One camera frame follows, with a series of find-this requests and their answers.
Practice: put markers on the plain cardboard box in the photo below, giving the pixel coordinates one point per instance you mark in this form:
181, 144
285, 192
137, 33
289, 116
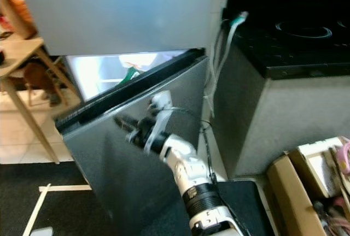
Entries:
320, 165

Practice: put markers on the grey kitchen counter black worktop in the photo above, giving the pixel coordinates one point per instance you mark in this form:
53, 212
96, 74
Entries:
290, 121

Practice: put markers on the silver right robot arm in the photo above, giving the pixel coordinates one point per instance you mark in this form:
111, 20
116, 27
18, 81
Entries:
191, 170

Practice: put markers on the green food packet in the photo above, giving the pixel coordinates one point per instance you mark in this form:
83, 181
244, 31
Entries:
131, 76

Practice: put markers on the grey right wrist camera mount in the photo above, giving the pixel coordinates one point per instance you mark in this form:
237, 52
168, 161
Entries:
161, 102

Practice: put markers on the cardboard box with wooden pieces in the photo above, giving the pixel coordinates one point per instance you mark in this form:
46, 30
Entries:
287, 198

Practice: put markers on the light wooden dining table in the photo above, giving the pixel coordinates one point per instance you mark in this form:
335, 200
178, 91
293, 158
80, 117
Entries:
19, 53

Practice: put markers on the white floor tape strip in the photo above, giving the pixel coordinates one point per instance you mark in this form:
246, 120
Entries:
68, 188
37, 214

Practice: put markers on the man in orange shirt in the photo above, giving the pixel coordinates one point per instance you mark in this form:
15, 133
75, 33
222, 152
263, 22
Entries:
22, 12

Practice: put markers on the dark floor rug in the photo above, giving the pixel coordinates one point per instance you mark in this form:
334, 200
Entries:
22, 203

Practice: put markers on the silver fridge compartment door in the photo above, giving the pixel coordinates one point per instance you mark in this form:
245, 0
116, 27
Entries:
104, 159

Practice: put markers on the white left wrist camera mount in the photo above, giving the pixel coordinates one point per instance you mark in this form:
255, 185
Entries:
41, 231

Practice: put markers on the pink slipper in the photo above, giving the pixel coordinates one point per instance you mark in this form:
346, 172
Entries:
344, 157

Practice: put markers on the silver freezer door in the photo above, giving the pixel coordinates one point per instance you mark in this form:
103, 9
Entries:
120, 12

